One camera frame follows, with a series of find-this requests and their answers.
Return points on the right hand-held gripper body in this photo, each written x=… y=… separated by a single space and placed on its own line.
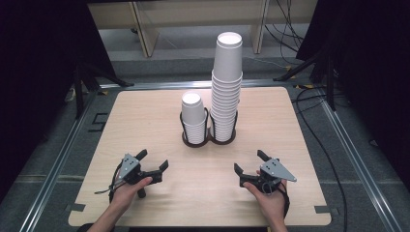
x=274 y=170

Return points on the black metal stand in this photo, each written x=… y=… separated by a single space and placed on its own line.
x=330 y=83
x=79 y=93

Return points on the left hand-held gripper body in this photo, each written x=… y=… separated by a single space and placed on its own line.
x=129 y=166

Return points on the person's left hand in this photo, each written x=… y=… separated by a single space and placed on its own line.
x=124 y=195

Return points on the black tape floor mark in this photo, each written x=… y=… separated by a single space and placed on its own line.
x=100 y=115

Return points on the short stack of white cups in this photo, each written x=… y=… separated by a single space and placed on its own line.
x=192 y=111

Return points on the aluminium floor rail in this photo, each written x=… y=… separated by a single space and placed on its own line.
x=354 y=161
x=161 y=85
x=54 y=170

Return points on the black tape piece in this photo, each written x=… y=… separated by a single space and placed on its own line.
x=78 y=208
x=322 y=209

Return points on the tall stack of white cups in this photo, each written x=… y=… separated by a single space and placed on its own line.
x=227 y=64

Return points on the beige wooden desk frame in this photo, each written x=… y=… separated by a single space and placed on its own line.
x=145 y=35

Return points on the yellow tape piece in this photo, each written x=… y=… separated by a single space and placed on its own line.
x=304 y=86
x=290 y=71

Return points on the black curtain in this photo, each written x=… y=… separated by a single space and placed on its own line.
x=380 y=64
x=32 y=64

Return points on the person's right hand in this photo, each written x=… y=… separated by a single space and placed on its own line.
x=272 y=204

